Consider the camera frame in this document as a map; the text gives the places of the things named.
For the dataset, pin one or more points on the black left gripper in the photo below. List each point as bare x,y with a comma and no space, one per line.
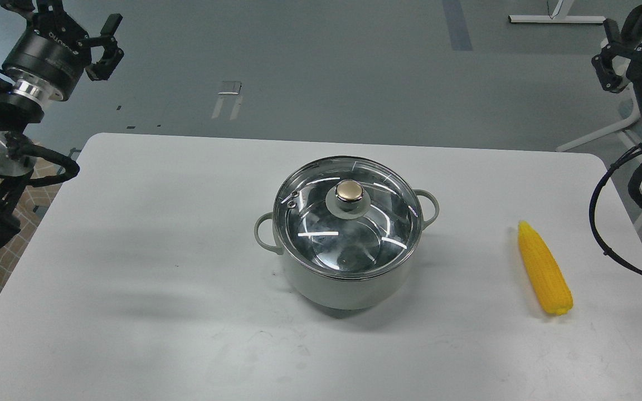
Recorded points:
48,68

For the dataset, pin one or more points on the yellow corn cob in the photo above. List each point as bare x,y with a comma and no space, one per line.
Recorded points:
544,274

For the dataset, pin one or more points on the glass lid with gold knob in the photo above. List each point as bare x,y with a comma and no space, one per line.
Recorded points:
350,217

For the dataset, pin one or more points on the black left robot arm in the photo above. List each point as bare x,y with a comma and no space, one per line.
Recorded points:
23,163

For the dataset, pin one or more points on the white desk frame leg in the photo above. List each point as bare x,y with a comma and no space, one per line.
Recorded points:
559,15

